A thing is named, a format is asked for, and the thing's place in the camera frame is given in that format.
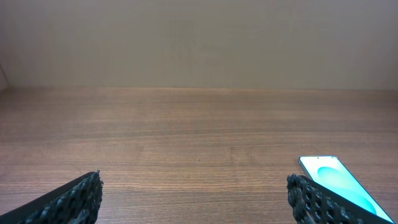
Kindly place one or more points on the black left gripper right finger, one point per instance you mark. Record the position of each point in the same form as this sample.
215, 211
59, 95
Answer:
313, 203

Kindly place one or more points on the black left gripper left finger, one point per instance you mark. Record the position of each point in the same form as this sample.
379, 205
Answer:
78, 201

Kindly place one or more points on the blue Galaxy smartphone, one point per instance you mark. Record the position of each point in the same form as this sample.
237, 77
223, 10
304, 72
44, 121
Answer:
331, 173

